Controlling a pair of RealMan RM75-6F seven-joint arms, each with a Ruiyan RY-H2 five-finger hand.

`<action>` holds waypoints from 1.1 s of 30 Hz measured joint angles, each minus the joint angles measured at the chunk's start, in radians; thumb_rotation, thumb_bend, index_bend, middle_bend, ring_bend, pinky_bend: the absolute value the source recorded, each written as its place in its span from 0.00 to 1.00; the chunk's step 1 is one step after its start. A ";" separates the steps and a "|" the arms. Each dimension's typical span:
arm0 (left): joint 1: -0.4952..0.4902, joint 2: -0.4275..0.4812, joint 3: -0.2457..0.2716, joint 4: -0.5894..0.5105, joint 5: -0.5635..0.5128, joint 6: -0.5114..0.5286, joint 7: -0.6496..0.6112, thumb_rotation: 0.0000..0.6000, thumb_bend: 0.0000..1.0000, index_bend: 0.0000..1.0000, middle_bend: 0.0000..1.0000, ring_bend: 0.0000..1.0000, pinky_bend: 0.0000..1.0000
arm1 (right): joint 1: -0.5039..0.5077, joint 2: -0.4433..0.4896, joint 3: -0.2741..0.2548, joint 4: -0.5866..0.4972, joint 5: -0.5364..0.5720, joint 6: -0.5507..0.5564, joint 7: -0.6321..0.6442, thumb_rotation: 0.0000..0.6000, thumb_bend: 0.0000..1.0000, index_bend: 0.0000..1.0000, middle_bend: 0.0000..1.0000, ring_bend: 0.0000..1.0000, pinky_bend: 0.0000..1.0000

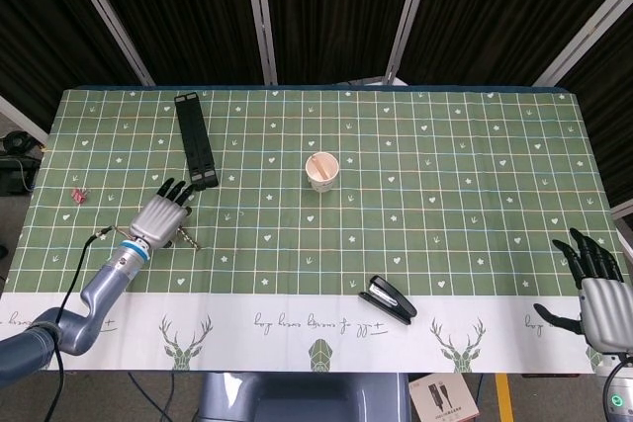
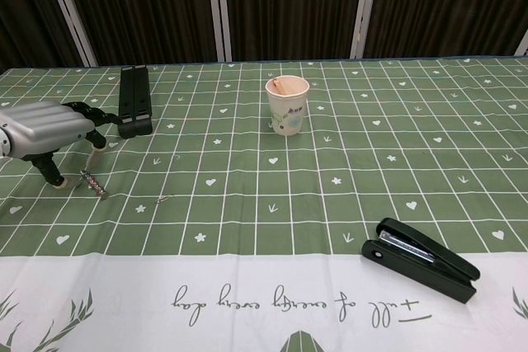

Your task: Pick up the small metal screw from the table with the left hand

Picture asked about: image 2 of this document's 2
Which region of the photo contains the green checked tablecloth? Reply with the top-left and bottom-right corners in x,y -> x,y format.
0,54 -> 528,352

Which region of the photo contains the dark folding screen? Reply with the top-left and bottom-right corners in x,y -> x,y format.
0,0 -> 528,71

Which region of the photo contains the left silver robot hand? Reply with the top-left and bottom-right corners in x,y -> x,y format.
0,100 -> 132,191

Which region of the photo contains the dark red patterned pen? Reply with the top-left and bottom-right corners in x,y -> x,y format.
80,169 -> 109,200

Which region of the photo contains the black folding stand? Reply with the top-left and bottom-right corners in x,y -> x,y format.
117,65 -> 153,139

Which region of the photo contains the black stapler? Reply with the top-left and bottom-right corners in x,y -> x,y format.
361,217 -> 482,304

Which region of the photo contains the white paper cup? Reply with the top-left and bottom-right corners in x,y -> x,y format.
264,75 -> 310,137

